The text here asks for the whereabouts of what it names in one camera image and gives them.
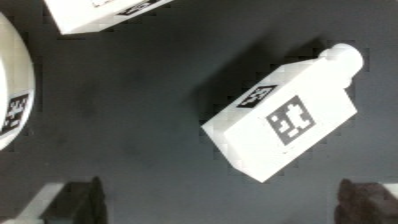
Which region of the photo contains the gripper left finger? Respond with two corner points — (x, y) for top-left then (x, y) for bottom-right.
(0, 177), (108, 224)

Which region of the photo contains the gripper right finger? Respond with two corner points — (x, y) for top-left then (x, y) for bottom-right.
(336, 179), (398, 224)

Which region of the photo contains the white round stool seat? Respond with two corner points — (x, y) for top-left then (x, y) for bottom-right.
(0, 12), (35, 150)

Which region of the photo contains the white stool leg with tag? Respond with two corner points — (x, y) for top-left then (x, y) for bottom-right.
(202, 43), (364, 181)

